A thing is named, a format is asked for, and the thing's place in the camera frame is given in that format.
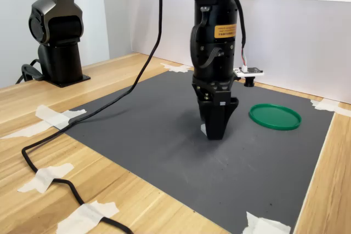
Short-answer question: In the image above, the round green lid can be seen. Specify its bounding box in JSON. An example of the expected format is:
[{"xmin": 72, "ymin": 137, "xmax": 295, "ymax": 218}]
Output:
[{"xmin": 248, "ymin": 103, "xmax": 302, "ymax": 132}]

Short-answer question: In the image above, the white masking tape piece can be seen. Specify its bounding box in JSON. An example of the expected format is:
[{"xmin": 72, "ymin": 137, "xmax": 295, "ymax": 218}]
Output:
[
  {"xmin": 56, "ymin": 200, "xmax": 120, "ymax": 234},
  {"xmin": 310, "ymin": 98, "xmax": 351, "ymax": 117},
  {"xmin": 0, "ymin": 104, "xmax": 87, "ymax": 140},
  {"xmin": 18, "ymin": 162, "xmax": 75, "ymax": 194},
  {"xmin": 160, "ymin": 62, "xmax": 193, "ymax": 73},
  {"xmin": 242, "ymin": 211, "xmax": 292, "ymax": 234}
]

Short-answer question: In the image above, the dark grey mat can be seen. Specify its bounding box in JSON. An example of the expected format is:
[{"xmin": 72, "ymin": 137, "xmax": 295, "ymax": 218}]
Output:
[{"xmin": 56, "ymin": 69, "xmax": 337, "ymax": 234}]

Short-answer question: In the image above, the white partition board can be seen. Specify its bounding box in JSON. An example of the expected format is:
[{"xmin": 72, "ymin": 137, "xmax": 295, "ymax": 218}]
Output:
[
  {"xmin": 234, "ymin": 0, "xmax": 351, "ymax": 105},
  {"xmin": 123, "ymin": 0, "xmax": 196, "ymax": 67}
]

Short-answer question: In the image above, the small white camera box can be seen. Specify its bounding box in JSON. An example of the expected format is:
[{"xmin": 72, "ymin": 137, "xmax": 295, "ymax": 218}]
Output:
[{"xmin": 233, "ymin": 66, "xmax": 265, "ymax": 88}]

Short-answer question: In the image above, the black camera cable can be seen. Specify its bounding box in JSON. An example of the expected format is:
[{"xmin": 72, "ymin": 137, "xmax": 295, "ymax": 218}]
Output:
[{"xmin": 21, "ymin": 0, "xmax": 247, "ymax": 234}]

